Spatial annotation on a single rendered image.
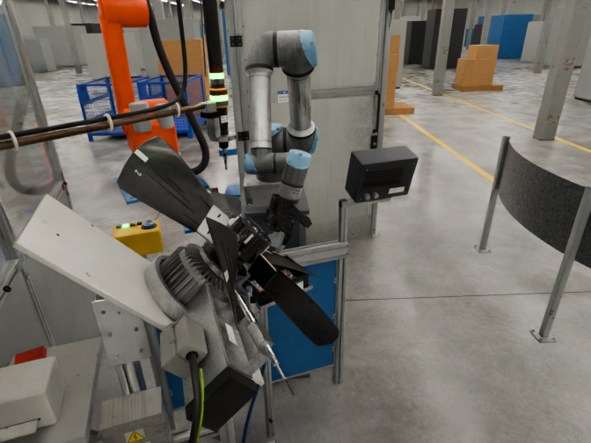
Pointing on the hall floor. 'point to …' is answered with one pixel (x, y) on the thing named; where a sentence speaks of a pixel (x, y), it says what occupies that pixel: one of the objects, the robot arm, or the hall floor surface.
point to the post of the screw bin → (267, 385)
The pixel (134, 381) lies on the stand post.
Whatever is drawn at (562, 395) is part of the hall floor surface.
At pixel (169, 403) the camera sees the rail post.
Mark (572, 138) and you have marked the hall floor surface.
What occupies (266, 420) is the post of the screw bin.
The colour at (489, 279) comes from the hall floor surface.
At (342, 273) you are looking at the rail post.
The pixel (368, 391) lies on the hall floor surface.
